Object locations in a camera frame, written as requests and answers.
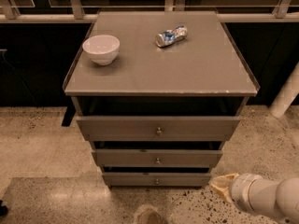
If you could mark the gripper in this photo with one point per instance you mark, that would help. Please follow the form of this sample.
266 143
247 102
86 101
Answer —
240 188

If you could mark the grey drawer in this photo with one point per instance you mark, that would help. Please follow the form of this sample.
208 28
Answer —
156 179
132 128
156 158

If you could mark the grey bottom drawer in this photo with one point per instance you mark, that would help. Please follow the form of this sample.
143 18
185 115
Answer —
156 179

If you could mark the grey drawer cabinet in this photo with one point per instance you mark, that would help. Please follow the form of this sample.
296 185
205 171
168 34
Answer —
203 75

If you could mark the grey top drawer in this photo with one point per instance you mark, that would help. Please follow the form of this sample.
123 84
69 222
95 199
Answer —
132 128

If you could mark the white diagonal pole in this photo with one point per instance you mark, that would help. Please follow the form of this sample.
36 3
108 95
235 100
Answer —
286 95

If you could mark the crushed blue silver can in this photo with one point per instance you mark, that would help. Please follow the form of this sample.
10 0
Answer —
170 37

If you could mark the white ceramic bowl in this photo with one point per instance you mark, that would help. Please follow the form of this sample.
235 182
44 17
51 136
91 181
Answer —
102 49

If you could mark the black object at floor edge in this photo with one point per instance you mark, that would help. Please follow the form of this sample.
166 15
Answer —
3 209

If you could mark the metal glass railing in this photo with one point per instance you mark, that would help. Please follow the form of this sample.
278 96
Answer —
86 10

